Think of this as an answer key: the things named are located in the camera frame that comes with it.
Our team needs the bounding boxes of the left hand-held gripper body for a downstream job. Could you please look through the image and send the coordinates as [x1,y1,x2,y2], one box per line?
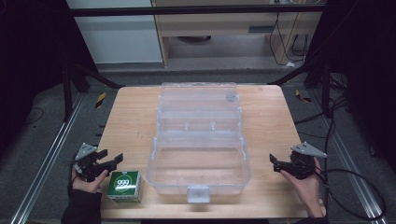
[73,142,109,183]

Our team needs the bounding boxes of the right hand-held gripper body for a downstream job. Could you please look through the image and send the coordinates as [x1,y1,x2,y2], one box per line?
[288,141,329,180]

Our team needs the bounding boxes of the green and white box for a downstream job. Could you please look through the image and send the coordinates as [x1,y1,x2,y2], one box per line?
[106,170,145,203]

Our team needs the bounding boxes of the clear plastic storage box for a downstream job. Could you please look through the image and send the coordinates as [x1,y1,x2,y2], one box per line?
[146,81,252,204]

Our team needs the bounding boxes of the person's left hand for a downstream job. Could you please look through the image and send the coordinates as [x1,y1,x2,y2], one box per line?
[71,166,109,194]

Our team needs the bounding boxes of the person's right hand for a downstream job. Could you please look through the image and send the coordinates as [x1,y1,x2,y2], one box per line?
[279,157,325,218]

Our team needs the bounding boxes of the yellow and black tape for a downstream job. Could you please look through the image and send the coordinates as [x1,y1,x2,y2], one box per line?
[294,89,313,104]
[94,91,107,109]

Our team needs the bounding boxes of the black metal stand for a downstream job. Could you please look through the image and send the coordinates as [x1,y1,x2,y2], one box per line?
[268,46,334,119]
[60,59,124,122]

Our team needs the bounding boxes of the white cabinet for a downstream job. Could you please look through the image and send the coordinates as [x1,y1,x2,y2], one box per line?
[65,0,163,64]

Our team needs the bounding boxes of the wooden cabinet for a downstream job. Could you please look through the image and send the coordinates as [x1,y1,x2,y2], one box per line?
[151,0,328,68]

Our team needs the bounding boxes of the black horizontal bar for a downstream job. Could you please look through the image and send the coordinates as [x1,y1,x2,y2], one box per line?
[66,5,326,18]

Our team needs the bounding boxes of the aluminium rail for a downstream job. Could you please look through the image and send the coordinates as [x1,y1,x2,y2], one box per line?
[311,90,389,224]
[10,92,86,224]

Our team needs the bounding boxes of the black cable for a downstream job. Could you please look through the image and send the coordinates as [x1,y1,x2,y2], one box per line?
[314,92,388,222]

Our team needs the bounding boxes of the black hanging cables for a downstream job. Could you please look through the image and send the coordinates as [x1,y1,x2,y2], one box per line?
[268,12,310,67]

